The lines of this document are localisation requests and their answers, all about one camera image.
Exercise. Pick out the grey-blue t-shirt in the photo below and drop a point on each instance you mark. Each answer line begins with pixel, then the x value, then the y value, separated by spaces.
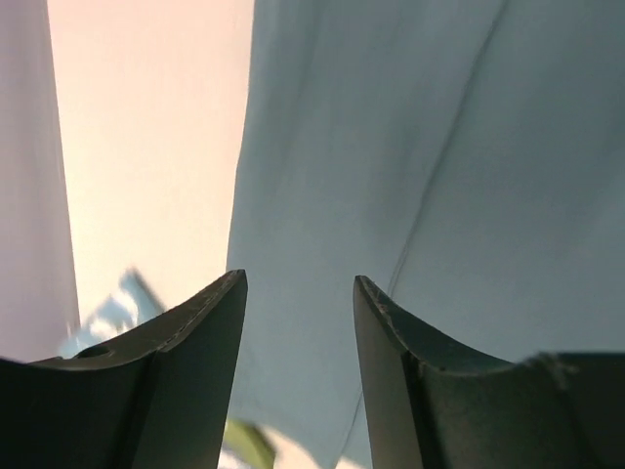
pixel 467 156

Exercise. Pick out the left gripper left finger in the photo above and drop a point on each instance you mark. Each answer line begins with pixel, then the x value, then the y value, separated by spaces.
pixel 156 396

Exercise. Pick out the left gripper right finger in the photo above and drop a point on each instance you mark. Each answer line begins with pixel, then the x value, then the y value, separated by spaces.
pixel 433 402

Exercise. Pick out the folded blue printed t-shirt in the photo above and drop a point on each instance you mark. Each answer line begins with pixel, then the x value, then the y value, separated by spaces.
pixel 132 303

